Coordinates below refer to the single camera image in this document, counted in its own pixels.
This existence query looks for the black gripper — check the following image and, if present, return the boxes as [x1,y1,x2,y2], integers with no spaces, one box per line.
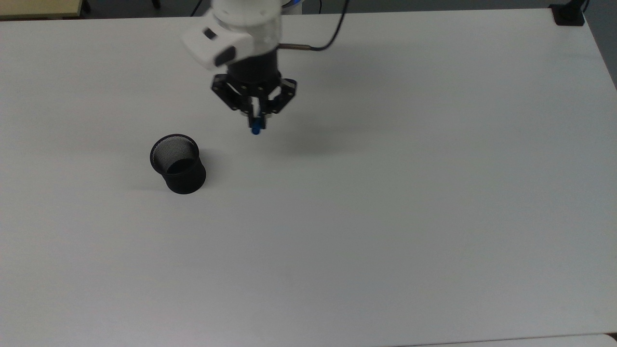
[211,47,298,121]

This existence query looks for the blue and white marker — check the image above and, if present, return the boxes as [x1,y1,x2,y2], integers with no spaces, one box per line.
[250,99,265,136]

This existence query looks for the black mesh pen cup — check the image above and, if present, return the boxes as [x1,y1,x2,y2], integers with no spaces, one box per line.
[149,134,207,195]

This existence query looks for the light wooden desk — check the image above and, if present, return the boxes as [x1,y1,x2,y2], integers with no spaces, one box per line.
[0,0,83,20]

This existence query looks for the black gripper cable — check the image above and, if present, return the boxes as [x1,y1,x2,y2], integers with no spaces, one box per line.
[279,0,350,52]

